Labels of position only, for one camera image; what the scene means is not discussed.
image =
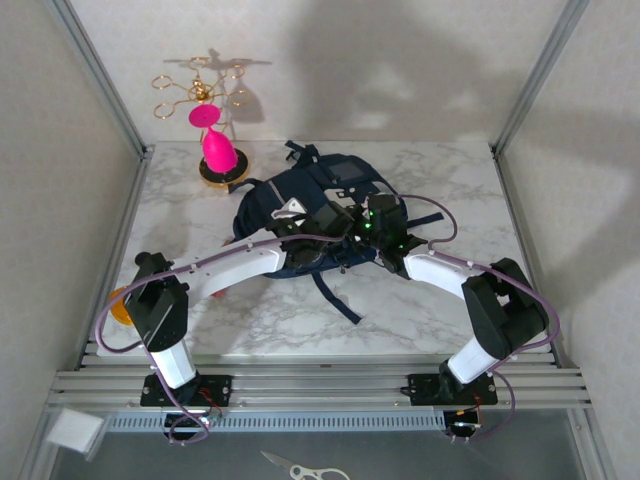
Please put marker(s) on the aluminium frame post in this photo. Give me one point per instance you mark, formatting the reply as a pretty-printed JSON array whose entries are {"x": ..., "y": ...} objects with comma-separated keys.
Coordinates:
[
  {"x": 539, "y": 75},
  {"x": 100, "y": 75}
]

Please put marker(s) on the orange translucent glass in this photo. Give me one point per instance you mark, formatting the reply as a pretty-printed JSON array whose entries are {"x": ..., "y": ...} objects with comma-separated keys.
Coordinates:
[{"x": 120, "y": 312}]

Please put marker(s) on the navy blue backpack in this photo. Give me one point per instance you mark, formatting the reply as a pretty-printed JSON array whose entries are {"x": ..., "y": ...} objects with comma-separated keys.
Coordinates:
[{"x": 300, "y": 187}]

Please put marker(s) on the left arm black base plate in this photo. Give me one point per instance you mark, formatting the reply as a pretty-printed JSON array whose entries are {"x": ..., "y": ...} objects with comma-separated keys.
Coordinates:
[{"x": 220, "y": 390}]

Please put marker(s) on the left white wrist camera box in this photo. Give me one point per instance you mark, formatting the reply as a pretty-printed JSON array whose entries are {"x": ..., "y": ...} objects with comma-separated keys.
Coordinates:
[{"x": 290, "y": 207}]

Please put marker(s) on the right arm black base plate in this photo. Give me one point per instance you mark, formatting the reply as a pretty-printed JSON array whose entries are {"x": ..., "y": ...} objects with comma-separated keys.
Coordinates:
[{"x": 422, "y": 390}]

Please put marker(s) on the aluminium cross rail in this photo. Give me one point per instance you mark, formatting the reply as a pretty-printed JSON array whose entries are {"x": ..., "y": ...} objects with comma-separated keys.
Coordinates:
[{"x": 320, "y": 385}]

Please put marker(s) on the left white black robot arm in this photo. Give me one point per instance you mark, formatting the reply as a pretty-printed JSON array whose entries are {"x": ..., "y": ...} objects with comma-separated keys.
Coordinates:
[{"x": 235, "y": 265}]

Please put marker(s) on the black controller board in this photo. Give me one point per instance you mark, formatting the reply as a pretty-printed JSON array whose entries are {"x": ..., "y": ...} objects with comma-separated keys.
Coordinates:
[
  {"x": 180, "y": 422},
  {"x": 460, "y": 425}
]

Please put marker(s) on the pink plastic goblet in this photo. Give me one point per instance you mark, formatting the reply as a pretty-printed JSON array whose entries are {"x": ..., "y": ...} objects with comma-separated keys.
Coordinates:
[{"x": 217, "y": 147}]

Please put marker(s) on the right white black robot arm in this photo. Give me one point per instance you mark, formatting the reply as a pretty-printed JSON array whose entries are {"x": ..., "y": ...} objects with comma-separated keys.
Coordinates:
[{"x": 440, "y": 270}]

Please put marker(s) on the aluminium side rail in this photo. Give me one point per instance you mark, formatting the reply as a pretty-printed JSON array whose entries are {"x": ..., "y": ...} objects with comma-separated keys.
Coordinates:
[
  {"x": 131, "y": 200},
  {"x": 514, "y": 200}
]

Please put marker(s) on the white square pad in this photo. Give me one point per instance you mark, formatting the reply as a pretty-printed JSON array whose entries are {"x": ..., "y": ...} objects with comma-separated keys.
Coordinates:
[{"x": 75, "y": 431}]

